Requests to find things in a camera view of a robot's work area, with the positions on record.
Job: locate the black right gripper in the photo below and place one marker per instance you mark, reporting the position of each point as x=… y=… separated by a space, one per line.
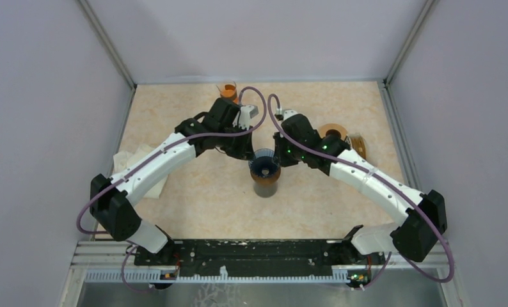
x=279 y=138

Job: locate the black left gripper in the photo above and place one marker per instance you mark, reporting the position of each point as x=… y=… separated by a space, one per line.
x=246 y=151

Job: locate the blue glass dripper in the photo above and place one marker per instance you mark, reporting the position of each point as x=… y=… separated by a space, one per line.
x=263 y=161

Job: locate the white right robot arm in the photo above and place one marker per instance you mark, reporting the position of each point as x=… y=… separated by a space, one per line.
x=416 y=216

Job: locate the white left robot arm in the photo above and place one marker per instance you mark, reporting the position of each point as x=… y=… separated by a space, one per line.
x=113 y=199

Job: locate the coffee filter box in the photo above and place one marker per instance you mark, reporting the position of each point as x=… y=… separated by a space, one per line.
x=358 y=144

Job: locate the orange glass flask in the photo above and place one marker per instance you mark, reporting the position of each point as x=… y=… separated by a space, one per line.
x=228 y=90

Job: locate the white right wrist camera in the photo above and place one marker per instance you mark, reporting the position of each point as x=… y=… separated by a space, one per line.
x=284 y=114

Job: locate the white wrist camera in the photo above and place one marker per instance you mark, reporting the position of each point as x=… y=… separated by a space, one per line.
x=245 y=116
x=284 y=114

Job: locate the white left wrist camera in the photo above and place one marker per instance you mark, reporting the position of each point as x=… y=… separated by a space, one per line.
x=245 y=116

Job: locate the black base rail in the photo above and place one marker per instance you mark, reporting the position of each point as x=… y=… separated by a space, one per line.
x=229 y=261

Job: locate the left aluminium frame post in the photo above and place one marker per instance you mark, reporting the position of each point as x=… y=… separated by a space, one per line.
x=106 y=42

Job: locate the aluminium corner frame post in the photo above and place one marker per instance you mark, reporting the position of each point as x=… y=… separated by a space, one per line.
x=410 y=40

